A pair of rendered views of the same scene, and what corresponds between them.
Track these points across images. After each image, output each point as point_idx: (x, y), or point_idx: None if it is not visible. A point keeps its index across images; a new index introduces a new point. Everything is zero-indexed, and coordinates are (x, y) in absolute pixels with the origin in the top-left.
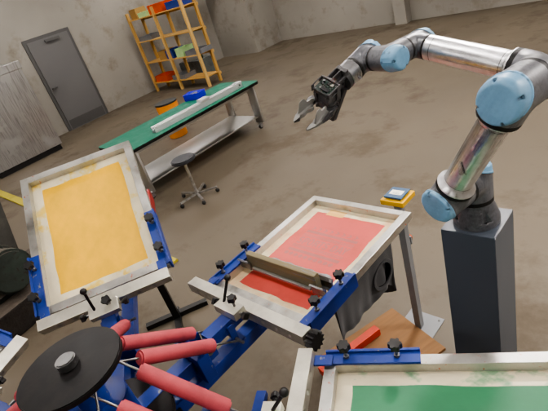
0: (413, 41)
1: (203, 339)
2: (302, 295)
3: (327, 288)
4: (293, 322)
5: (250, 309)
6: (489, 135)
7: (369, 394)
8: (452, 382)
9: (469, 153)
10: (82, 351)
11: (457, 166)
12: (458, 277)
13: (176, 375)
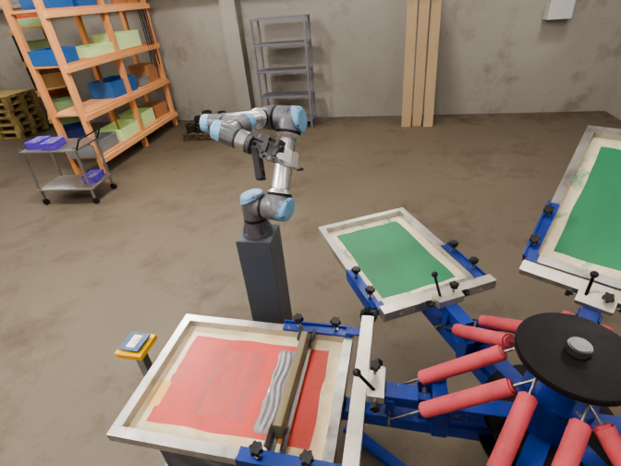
0: None
1: (428, 372)
2: (312, 363)
3: None
4: (362, 327)
5: (364, 369)
6: (296, 142)
7: (383, 289)
8: (355, 264)
9: None
10: (558, 353)
11: (289, 172)
12: (277, 270)
13: None
